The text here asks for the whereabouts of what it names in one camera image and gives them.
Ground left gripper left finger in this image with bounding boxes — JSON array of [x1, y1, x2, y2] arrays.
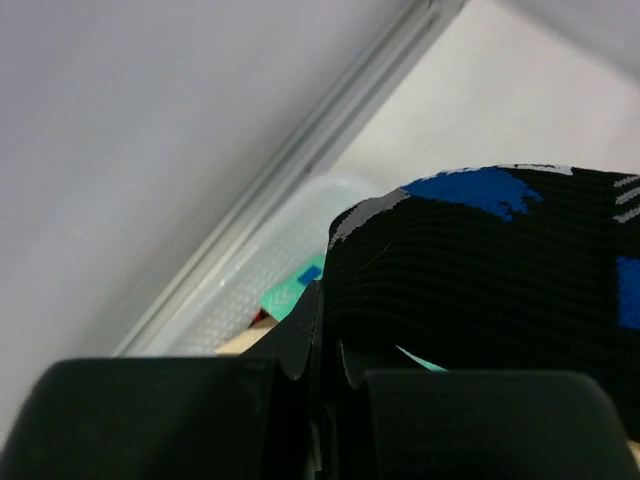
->
[[1, 282, 322, 479]]

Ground green sock front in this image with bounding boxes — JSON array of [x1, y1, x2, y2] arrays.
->
[[260, 254, 325, 322]]

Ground brown socks in basket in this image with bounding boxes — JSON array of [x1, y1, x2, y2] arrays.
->
[[215, 317, 278, 356]]

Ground white plastic basket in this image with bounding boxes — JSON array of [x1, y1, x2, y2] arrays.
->
[[129, 175, 382, 356]]

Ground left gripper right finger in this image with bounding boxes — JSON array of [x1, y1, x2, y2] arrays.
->
[[335, 343, 639, 479]]

